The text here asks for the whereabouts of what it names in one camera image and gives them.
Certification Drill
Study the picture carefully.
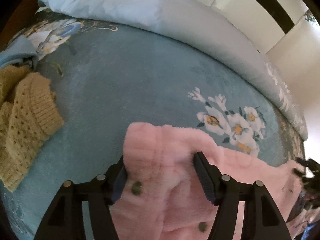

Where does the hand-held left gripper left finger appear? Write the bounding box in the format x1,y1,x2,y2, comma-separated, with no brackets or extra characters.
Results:
32,155,128,240

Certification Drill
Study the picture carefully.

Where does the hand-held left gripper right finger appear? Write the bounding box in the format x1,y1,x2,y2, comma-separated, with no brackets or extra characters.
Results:
193,151,293,240

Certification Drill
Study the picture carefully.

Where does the pink fleece robe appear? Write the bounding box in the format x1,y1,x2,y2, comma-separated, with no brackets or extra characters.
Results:
107,122,320,240

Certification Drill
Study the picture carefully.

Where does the blue floral bed blanket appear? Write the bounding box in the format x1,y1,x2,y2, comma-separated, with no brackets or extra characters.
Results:
0,12,305,240

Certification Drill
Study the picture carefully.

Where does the brown knitted sweater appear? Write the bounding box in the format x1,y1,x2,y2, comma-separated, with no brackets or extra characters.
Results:
0,65,65,193

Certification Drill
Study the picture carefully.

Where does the light blue garment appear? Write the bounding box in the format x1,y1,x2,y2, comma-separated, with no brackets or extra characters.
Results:
0,34,40,68

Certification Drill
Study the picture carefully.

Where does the grey-blue floral duvet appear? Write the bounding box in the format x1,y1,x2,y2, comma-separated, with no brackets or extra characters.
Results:
29,0,308,140

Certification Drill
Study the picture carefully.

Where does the red bed headboard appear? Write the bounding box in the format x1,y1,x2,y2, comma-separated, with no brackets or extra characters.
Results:
0,0,40,50

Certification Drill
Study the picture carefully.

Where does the green flower wall decoration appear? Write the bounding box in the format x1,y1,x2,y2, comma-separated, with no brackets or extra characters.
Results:
304,9,320,26

